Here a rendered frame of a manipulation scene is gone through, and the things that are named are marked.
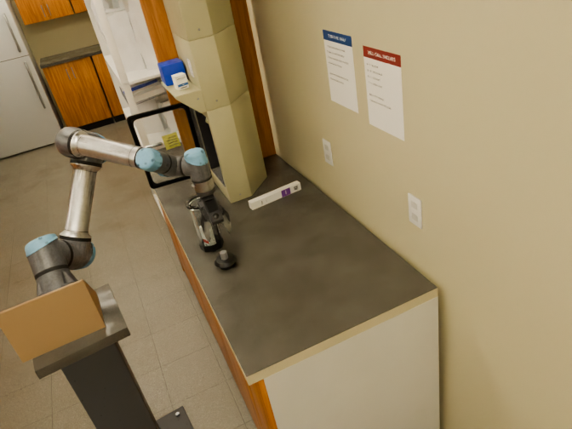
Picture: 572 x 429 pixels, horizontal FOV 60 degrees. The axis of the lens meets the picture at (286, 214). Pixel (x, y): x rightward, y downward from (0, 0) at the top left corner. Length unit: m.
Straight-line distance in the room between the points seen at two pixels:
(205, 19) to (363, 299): 1.27
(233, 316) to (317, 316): 0.29
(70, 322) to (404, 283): 1.16
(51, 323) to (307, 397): 0.90
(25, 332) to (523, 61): 1.66
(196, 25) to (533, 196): 1.45
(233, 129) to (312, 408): 1.24
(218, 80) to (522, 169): 1.36
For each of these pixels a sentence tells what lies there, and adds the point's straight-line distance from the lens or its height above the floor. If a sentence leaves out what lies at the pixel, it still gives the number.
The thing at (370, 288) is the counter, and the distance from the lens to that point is 1.76.
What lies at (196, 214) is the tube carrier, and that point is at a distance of 2.01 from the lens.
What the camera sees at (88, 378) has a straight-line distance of 2.06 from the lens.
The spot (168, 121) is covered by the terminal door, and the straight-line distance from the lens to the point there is 2.54.
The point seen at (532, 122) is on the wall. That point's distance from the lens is 1.24.
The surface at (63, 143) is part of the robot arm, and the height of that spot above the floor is 1.53.
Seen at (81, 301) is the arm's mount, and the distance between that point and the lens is 1.86.
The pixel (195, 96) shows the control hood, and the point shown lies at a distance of 2.20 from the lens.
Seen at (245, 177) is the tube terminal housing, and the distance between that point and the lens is 2.39.
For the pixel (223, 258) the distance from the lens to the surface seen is 1.96.
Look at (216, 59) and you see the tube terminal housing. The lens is 2.20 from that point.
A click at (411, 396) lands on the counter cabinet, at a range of 2.05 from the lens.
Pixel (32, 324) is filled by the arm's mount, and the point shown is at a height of 1.07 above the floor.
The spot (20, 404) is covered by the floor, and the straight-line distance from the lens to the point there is 3.34.
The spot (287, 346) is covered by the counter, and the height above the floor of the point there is 0.94.
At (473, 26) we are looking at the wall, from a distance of 1.31.
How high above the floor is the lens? 2.09
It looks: 31 degrees down
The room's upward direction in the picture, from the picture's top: 11 degrees counter-clockwise
